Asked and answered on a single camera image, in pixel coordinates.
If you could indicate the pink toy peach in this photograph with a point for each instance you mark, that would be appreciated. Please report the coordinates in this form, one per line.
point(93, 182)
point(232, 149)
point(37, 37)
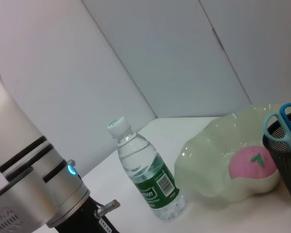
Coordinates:
point(252, 165)

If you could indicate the clear green-label water bottle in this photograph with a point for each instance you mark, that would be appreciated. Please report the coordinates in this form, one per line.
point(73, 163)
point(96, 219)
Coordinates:
point(148, 170)

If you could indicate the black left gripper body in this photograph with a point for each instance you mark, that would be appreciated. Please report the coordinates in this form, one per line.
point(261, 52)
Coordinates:
point(87, 218)

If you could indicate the black mesh pen holder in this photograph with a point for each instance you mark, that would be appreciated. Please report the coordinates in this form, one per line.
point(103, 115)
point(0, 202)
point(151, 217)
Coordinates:
point(288, 170)

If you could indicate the translucent green fruit plate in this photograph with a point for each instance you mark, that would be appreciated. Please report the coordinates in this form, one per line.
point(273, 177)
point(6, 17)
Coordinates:
point(208, 165)

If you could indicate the blue scissors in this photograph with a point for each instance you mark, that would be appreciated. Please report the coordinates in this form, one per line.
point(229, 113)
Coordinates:
point(285, 137)

